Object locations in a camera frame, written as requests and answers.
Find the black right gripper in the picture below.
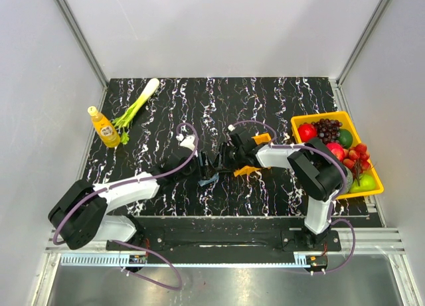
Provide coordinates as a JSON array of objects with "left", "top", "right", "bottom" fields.
[{"left": 212, "top": 141, "right": 245, "bottom": 173}]

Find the small orange card bin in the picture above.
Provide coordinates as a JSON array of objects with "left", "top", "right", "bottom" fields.
[{"left": 231, "top": 131, "right": 271, "bottom": 177}]

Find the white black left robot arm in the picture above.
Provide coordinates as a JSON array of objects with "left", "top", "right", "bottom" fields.
[{"left": 48, "top": 147, "right": 198, "bottom": 250}]

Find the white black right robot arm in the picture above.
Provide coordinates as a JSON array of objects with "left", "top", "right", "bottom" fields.
[{"left": 214, "top": 132, "right": 347, "bottom": 250}]

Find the black marble pattern mat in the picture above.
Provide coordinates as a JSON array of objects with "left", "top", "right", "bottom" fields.
[{"left": 79, "top": 77, "right": 339, "bottom": 218}]

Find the green white leek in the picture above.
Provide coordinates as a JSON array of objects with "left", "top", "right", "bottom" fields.
[{"left": 112, "top": 78, "right": 160, "bottom": 145}]

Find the yellow juice bottle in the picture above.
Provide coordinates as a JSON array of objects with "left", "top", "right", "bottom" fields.
[{"left": 87, "top": 106, "right": 120, "bottom": 148}]

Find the red apple left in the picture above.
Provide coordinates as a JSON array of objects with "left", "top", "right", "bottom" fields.
[{"left": 297, "top": 123, "right": 317, "bottom": 142}]

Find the red apple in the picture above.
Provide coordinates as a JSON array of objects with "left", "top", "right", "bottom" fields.
[
  {"left": 297, "top": 123, "right": 317, "bottom": 142},
  {"left": 326, "top": 142, "right": 345, "bottom": 162}
]

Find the dark purple grape bunch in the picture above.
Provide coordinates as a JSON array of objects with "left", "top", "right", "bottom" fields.
[{"left": 311, "top": 118, "right": 343, "bottom": 145}]

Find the red apple centre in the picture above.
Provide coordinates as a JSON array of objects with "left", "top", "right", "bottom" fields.
[{"left": 326, "top": 142, "right": 345, "bottom": 162}]

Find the dark green avocado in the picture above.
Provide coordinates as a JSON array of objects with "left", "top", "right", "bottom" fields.
[{"left": 337, "top": 129, "right": 353, "bottom": 149}]

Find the large yellow fruit tray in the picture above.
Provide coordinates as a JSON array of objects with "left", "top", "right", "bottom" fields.
[{"left": 291, "top": 112, "right": 384, "bottom": 199}]

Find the grey green melon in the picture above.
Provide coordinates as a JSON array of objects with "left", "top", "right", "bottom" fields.
[{"left": 343, "top": 171, "right": 354, "bottom": 193}]

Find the light green apple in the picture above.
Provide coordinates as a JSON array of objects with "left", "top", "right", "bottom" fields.
[{"left": 349, "top": 174, "right": 377, "bottom": 193}]

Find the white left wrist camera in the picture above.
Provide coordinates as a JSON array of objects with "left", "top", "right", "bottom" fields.
[{"left": 176, "top": 134, "right": 197, "bottom": 151}]

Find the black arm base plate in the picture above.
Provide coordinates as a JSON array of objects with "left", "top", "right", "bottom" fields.
[{"left": 127, "top": 216, "right": 341, "bottom": 252}]

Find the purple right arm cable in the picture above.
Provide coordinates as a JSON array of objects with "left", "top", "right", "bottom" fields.
[{"left": 228, "top": 120, "right": 356, "bottom": 275}]

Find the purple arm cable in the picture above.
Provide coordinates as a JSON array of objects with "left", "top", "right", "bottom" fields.
[
  {"left": 52, "top": 122, "right": 200, "bottom": 290},
  {"left": 228, "top": 120, "right": 356, "bottom": 275}
]

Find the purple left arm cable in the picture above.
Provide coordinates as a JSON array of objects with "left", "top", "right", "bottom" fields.
[{"left": 52, "top": 122, "right": 200, "bottom": 290}]

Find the white slotted cable duct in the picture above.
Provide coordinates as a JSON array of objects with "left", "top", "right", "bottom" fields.
[{"left": 60, "top": 254, "right": 311, "bottom": 269}]

